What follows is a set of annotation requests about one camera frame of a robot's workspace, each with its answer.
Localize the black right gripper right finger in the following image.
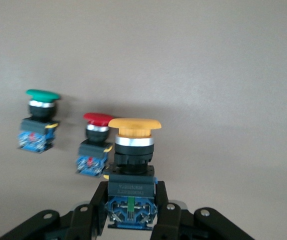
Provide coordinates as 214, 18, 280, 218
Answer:
149, 180, 256, 240

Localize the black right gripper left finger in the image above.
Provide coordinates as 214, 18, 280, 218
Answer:
0, 181, 110, 240

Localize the yellow mushroom push button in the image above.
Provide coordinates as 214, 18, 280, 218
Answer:
102, 117, 163, 230

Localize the red mushroom push button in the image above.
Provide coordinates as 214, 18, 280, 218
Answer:
75, 112, 115, 178

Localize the green mushroom push button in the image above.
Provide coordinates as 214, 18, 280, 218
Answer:
17, 89, 61, 154

